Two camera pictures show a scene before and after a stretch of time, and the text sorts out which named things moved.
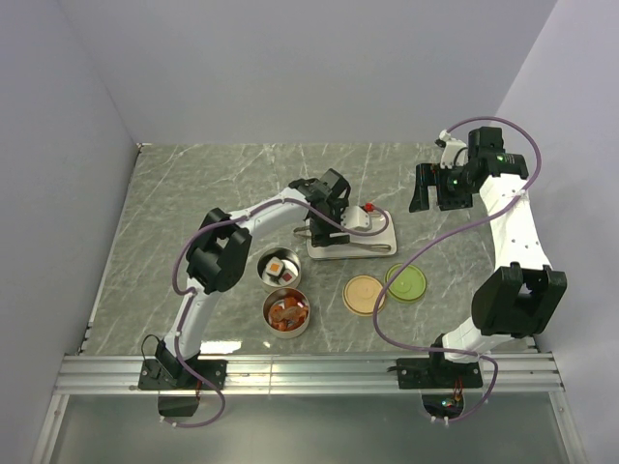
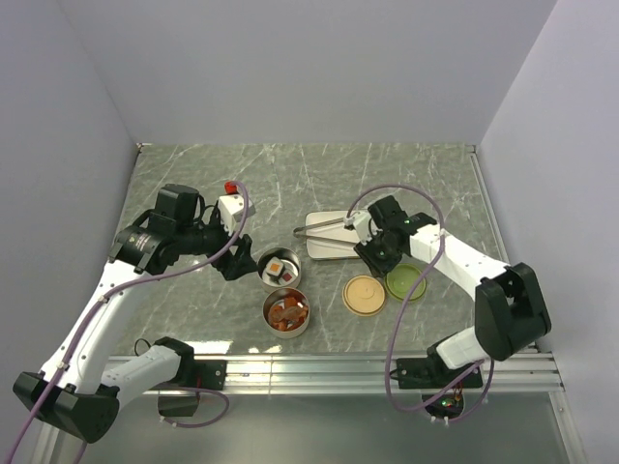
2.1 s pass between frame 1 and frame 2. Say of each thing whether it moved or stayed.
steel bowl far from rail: stayed
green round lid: stayed
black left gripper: moved
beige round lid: stayed
